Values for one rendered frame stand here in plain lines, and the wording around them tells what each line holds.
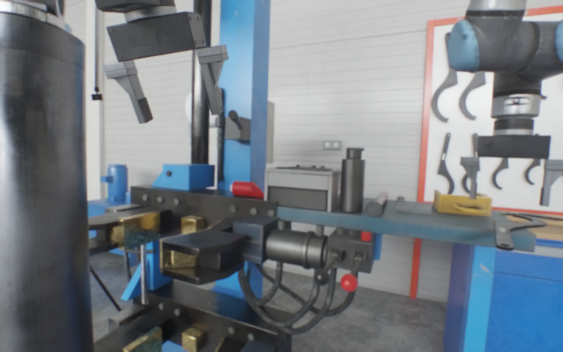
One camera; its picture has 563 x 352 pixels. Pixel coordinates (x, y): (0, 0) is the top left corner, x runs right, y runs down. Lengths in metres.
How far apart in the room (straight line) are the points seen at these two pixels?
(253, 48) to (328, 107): 1.60
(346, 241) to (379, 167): 1.94
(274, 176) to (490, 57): 0.65
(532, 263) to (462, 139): 1.31
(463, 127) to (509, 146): 1.91
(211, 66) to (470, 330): 1.10
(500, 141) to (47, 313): 1.02
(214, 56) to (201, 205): 0.75
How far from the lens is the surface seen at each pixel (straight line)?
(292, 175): 0.92
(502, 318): 1.71
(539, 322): 1.75
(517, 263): 1.63
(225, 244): 0.76
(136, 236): 1.10
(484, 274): 1.13
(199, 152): 1.31
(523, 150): 0.79
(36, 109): 0.68
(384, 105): 2.72
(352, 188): 0.89
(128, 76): 0.53
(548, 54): 0.68
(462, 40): 0.62
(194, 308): 1.29
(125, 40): 0.51
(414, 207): 1.00
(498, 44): 0.63
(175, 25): 0.47
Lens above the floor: 1.24
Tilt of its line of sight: 4 degrees down
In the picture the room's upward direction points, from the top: 2 degrees clockwise
